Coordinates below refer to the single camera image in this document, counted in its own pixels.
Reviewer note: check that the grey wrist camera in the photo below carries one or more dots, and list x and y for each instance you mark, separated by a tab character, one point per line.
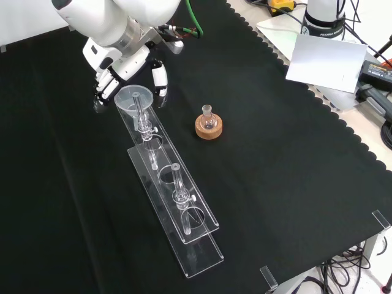
173	46

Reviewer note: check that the black and grey clamp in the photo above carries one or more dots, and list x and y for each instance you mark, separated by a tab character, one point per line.
375	99

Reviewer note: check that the black tripod leg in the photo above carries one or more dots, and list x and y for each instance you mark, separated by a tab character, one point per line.
384	47

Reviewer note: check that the grey base plate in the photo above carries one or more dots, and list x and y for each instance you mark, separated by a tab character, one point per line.
275	27

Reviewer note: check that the clear acrylic funnel stand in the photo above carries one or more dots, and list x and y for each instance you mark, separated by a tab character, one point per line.
196	220

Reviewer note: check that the pale board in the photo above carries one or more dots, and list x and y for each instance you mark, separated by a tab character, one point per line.
324	62

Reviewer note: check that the yellow stop button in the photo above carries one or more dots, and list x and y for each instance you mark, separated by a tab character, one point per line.
281	5

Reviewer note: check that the black power adapter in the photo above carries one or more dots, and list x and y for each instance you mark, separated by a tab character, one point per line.
376	75

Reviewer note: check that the small round-bottom glass flask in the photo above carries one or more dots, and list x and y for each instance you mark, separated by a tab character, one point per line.
209	121

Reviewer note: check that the black cloth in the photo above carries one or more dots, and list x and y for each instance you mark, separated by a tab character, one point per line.
275	159

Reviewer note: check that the clear plastic funnel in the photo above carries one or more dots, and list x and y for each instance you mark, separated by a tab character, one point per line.
127	99

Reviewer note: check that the clear cloth clip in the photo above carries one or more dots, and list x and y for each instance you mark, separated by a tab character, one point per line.
381	219
269	277

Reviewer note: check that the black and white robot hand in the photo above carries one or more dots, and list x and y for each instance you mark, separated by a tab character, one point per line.
128	64

